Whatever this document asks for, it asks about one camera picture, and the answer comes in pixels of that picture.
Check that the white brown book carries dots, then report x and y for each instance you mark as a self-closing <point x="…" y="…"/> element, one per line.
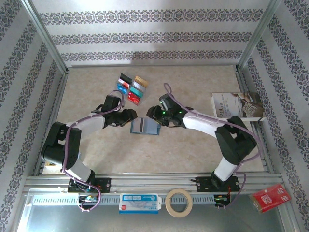
<point x="241" y="104"/>

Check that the aluminium frame post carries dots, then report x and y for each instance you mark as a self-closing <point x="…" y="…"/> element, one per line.
<point x="257" y="36"/>
<point x="46" y="36"/>

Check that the red box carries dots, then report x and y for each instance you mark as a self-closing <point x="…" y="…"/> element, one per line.
<point x="268" y="198"/>

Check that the teal card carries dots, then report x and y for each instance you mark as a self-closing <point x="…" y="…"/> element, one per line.
<point x="135" y="91"/>

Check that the gold card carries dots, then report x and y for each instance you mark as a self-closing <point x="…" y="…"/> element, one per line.
<point x="141" y="81"/>

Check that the grey metal shelf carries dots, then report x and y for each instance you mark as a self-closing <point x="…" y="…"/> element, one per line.
<point x="72" y="221"/>

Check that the black card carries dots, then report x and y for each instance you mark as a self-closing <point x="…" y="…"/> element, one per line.
<point x="126" y="77"/>

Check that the blue card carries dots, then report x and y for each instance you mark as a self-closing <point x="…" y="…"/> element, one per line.
<point x="122" y="89"/>

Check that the gold brown flat object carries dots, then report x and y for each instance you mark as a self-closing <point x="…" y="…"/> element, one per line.
<point x="51" y="164"/>

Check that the aluminium mounting rail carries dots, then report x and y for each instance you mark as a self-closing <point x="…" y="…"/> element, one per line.
<point x="154" y="182"/>

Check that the white and blue label box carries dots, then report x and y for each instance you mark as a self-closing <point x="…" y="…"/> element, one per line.
<point x="140" y="204"/>

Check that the blue card holder wallet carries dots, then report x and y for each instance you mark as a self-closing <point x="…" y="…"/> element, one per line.
<point x="152" y="129"/>

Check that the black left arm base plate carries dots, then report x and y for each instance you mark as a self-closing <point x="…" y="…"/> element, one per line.
<point x="104" y="184"/>

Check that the beige masking tape roll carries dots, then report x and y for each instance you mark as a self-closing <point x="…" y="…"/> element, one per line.
<point x="167" y="203"/>

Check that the aluminium table edge strip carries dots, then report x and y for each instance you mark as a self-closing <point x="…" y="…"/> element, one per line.
<point x="154" y="65"/>
<point x="268" y="168"/>
<point x="58" y="96"/>

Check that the clear acrylic card rack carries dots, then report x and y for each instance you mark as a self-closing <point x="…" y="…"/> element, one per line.
<point x="131" y="90"/>

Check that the red and white card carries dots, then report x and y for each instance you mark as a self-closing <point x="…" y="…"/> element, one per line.
<point x="123" y="83"/>

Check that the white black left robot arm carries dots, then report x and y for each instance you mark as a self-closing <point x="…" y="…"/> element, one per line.
<point x="89" y="123"/>

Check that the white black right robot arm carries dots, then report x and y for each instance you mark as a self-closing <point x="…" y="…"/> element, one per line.
<point x="200" y="123"/>

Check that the small lit circuit board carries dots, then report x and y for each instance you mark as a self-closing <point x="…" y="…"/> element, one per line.
<point x="88" y="198"/>
<point x="220" y="199"/>

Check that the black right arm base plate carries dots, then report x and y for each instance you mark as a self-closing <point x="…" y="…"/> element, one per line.
<point x="202" y="184"/>

